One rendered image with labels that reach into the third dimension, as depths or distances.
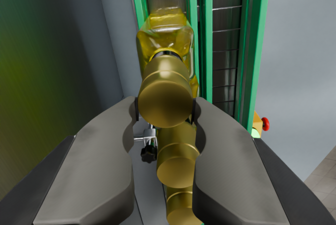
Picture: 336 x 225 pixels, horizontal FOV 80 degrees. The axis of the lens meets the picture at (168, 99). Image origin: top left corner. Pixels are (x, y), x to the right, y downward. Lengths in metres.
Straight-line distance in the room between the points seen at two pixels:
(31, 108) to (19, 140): 0.03
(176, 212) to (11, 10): 0.21
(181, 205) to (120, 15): 0.44
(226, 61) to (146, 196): 0.45
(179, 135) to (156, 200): 0.53
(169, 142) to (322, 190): 2.46
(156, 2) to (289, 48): 0.37
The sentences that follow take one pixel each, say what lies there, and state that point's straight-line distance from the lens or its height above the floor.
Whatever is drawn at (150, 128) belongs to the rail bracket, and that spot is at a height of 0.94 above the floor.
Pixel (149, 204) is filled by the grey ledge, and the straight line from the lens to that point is 0.70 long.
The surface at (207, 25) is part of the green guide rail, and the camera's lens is 0.31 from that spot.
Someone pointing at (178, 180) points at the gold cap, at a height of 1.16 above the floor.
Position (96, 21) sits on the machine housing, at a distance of 0.47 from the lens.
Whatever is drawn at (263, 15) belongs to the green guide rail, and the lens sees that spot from 0.33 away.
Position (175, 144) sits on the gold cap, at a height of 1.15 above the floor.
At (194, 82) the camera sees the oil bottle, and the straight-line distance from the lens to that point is 0.22.
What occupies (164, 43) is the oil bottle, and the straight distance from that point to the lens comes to 0.18.
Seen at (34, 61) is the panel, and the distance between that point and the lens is 0.22.
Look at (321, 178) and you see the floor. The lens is 2.44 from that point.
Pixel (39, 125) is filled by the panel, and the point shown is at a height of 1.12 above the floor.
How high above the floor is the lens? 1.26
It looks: 61 degrees down
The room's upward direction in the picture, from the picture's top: 180 degrees counter-clockwise
